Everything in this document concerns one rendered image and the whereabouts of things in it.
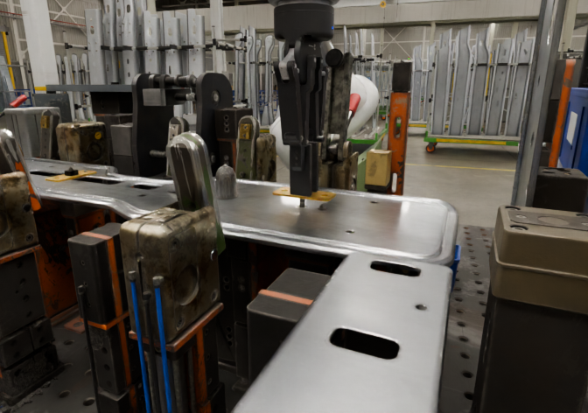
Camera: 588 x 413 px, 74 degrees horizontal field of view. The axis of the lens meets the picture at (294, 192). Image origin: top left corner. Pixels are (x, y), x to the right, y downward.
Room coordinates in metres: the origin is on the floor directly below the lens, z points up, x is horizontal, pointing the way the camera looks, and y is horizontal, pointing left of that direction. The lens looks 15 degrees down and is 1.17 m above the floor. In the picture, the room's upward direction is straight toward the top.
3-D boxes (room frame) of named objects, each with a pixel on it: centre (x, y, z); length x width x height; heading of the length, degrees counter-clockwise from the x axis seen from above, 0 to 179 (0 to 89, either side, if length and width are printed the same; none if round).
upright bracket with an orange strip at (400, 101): (0.63, -0.17, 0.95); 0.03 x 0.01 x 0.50; 66
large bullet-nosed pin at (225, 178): (0.58, 0.10, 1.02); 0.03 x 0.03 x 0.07
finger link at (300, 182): (0.52, -0.01, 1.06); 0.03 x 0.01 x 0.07; 66
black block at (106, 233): (0.45, 0.23, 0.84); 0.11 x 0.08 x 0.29; 156
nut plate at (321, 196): (0.53, -0.01, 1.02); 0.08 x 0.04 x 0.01; 66
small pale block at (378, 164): (0.61, -0.13, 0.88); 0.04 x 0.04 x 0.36; 66
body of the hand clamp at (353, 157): (0.68, -0.08, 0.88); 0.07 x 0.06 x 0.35; 156
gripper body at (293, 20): (0.53, -0.01, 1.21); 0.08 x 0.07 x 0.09; 156
